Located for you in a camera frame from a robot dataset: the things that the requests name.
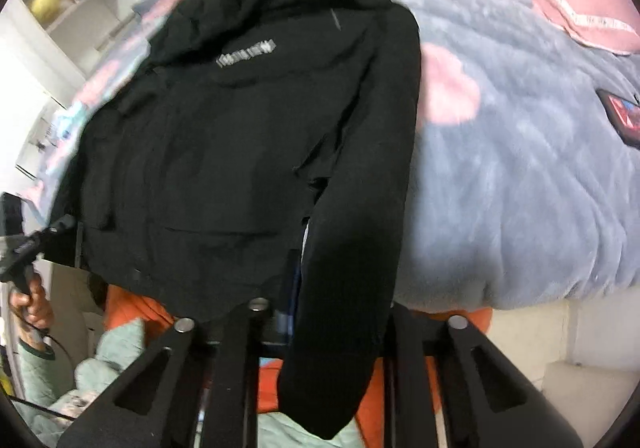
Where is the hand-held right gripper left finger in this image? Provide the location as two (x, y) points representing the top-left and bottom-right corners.
(57, 298), (303, 448)

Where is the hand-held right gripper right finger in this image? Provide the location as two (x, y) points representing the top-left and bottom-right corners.
(382, 303), (585, 448)

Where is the black hooded jacket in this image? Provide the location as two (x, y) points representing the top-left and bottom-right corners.
(50, 0), (423, 441)

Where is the person's left forearm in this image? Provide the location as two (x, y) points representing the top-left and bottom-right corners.
(12, 328), (81, 411)

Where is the person's left hand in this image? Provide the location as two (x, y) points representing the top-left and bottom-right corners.
(9, 272), (55, 335)

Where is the orange cloth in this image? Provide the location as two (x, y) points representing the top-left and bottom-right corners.
(102, 285), (493, 448)

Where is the green quilted garment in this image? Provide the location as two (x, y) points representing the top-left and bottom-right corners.
(20, 318), (361, 448)

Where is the grey floral blanket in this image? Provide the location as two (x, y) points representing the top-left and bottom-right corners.
(20, 0), (640, 314)

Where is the white bookshelf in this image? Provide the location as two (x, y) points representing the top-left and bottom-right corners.
(0, 0), (140, 179)

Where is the yellow plush toy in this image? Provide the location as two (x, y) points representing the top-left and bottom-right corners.
(29, 0), (66, 22)

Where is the smartphone with red screen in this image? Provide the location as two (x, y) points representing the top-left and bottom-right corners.
(595, 88), (640, 149)

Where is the black cable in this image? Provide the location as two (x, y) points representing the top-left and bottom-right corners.
(7, 331), (81, 424)

